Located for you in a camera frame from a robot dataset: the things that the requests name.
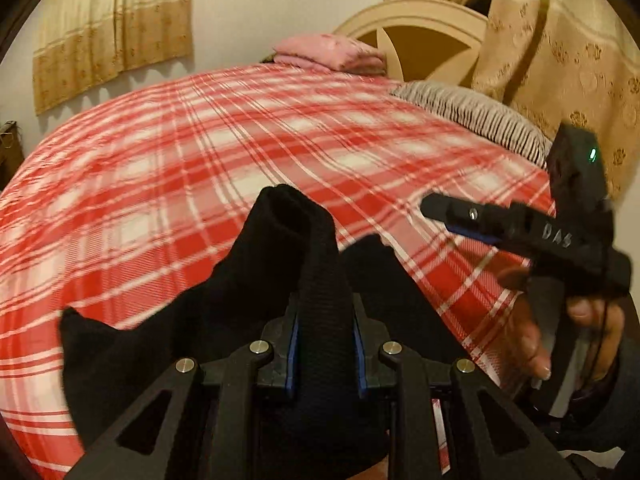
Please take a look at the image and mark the long beige floral curtain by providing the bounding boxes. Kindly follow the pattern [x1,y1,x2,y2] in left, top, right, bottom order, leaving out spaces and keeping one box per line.
[382,0,640,201]

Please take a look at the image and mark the beige window curtain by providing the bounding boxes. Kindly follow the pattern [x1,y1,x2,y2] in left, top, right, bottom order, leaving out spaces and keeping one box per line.
[32,0,195,116]

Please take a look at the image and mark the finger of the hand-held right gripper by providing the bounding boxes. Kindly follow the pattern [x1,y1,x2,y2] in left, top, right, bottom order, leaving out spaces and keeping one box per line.
[420,192,516,247]

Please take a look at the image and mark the folded pink blanket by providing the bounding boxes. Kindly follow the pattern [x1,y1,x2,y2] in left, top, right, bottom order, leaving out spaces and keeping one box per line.
[272,33,387,77]

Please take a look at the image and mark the striped pillow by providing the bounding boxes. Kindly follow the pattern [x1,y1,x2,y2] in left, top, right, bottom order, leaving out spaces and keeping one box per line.
[389,80,553,170]

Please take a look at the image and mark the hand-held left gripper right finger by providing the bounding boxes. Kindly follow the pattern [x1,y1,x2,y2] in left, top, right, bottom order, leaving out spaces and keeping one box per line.
[352,292,581,480]

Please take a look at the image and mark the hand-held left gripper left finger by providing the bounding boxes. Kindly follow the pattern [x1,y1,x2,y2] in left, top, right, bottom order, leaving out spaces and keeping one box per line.
[65,305,302,480]

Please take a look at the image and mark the person's right hand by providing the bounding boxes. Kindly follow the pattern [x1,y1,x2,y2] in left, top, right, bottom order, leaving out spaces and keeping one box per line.
[497,265,627,383]

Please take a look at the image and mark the brown wooden desk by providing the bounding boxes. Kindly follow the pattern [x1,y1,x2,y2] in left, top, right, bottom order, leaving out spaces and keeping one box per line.
[0,120,25,173]

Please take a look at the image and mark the black pants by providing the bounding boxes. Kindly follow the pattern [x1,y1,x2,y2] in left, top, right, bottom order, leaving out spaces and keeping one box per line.
[59,184,501,480]

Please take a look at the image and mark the cream wooden headboard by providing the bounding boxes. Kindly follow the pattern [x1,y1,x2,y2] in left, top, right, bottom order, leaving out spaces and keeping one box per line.
[332,0,491,91]

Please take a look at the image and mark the person's dark clothing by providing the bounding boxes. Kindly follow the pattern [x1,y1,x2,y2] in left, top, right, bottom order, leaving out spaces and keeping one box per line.
[545,340,640,480]

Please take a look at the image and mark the red white plaid bedspread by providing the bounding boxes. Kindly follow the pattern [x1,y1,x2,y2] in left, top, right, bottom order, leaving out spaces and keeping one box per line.
[0,62,558,480]

